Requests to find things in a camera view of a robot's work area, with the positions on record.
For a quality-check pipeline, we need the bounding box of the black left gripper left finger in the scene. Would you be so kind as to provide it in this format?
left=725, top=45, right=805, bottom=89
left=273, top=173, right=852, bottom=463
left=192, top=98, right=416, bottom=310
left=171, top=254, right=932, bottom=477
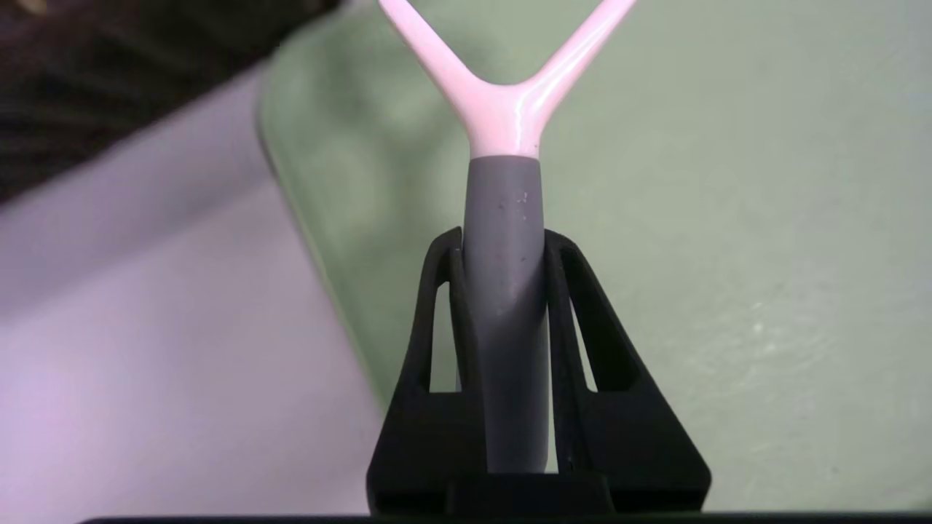
left=366, top=226, right=487, bottom=515

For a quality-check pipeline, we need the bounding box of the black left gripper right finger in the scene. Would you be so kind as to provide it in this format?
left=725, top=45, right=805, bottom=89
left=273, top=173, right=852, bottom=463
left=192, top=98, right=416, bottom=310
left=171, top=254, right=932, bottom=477
left=542, top=229, right=711, bottom=513

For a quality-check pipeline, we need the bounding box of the white peeler grey handle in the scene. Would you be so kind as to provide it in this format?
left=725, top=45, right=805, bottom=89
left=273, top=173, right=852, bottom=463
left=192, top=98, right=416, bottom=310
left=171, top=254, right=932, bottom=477
left=379, top=0, right=639, bottom=475

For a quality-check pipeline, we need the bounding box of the dark brown wicker basket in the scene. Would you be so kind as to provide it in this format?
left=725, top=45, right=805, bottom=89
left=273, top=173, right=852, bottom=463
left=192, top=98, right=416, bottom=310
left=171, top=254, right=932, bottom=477
left=0, top=0, right=343, bottom=205

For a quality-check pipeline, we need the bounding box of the light green plastic tray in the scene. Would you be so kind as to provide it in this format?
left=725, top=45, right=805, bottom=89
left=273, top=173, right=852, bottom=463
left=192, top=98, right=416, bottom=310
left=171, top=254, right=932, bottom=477
left=256, top=0, right=932, bottom=512

